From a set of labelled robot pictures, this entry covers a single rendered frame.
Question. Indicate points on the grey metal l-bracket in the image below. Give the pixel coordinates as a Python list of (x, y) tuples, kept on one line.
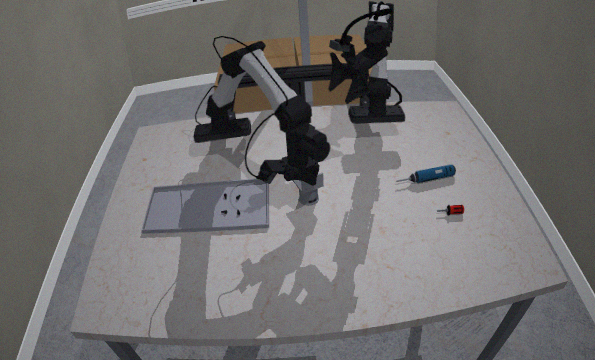
[(305, 187)]

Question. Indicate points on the blue screwdriver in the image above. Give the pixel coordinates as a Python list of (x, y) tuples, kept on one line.
[(431, 174)]

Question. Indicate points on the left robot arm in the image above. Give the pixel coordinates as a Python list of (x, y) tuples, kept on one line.
[(375, 42)]

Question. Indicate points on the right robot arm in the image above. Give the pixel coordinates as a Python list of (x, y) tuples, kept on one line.
[(293, 108)]

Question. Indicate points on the red stubby screwdriver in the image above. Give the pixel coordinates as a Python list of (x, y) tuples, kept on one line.
[(455, 209)]

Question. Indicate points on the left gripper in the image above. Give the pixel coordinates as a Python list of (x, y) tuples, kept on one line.
[(340, 72)]

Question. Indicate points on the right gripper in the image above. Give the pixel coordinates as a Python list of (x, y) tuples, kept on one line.
[(301, 167)]

